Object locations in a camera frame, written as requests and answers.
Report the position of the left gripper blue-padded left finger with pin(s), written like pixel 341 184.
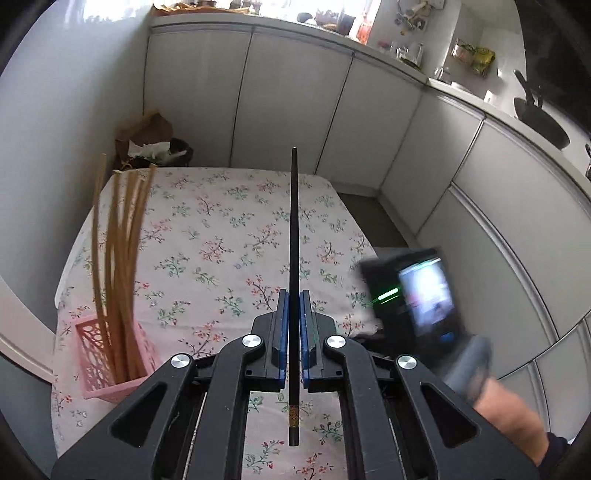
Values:
pixel 269 368

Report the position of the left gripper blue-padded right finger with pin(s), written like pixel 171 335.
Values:
pixel 317 369

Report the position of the black chopstick gold band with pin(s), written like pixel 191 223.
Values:
pixel 294 309

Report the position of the pink perforated plastic basket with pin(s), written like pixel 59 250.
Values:
pixel 98 363

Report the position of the thin wooden chopstick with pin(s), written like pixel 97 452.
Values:
pixel 118 282

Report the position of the person's right hand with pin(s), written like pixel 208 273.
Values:
pixel 506 411

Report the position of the floral tablecloth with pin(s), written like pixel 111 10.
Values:
pixel 213 255

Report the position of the black wok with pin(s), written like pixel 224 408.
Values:
pixel 530 111

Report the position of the black trash bin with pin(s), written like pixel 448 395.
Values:
pixel 163 154

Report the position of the green snack bag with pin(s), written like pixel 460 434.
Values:
pixel 482 60

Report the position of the red bottle on counter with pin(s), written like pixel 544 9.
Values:
pixel 363 33

